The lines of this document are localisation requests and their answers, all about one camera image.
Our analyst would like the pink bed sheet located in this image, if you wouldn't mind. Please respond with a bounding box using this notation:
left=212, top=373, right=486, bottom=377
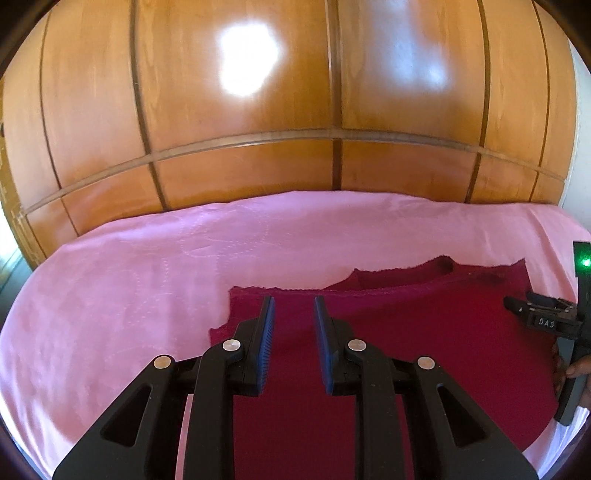
left=1, top=191, right=590, bottom=479

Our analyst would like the dark red knit garment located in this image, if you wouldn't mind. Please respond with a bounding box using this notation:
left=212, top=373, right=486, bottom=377
left=211, top=256, right=557, bottom=479

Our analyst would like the right hand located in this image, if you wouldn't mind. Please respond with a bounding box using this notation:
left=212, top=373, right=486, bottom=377
left=552, top=342, right=591, bottom=410

